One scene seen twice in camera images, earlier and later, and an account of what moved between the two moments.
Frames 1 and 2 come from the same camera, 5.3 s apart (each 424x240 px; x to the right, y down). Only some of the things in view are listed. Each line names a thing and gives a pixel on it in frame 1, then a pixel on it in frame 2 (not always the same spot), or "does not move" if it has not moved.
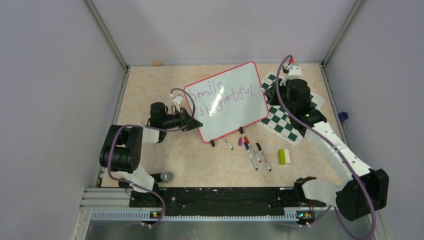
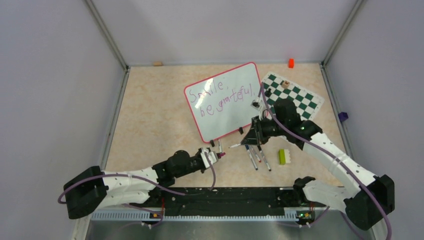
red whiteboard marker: x=248 y=142 does not move
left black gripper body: x=180 y=120 -> x=196 y=165
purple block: x=343 y=116 does not move
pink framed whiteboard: x=228 y=101 does not move
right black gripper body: x=283 y=90 -> x=266 y=129
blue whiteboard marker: x=250 y=155 does not move
